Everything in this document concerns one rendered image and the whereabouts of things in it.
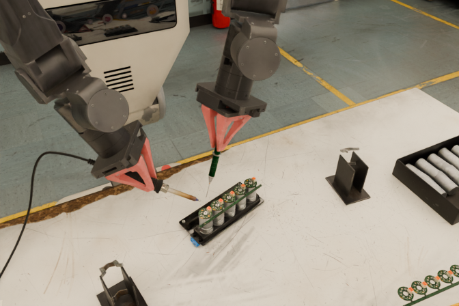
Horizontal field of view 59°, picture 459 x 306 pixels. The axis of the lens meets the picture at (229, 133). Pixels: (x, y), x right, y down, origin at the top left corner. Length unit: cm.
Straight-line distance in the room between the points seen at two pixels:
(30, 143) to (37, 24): 186
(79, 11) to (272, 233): 56
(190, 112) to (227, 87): 179
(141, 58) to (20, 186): 134
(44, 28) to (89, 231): 41
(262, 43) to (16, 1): 29
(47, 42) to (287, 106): 201
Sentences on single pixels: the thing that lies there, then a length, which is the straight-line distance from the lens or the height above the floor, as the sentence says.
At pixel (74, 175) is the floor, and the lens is 211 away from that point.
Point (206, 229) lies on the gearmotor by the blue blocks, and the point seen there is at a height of 78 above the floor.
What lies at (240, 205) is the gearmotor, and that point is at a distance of 78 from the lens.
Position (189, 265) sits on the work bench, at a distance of 74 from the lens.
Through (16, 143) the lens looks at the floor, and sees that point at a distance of 244.
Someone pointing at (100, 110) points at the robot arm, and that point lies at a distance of 54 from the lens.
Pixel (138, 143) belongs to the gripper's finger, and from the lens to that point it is 65.
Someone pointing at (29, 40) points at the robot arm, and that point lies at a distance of 56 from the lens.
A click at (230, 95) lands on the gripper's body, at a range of 61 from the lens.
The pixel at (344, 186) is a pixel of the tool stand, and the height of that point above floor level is 77.
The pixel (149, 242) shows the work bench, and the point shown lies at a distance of 78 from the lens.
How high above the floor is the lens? 136
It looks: 38 degrees down
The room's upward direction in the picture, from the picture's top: straight up
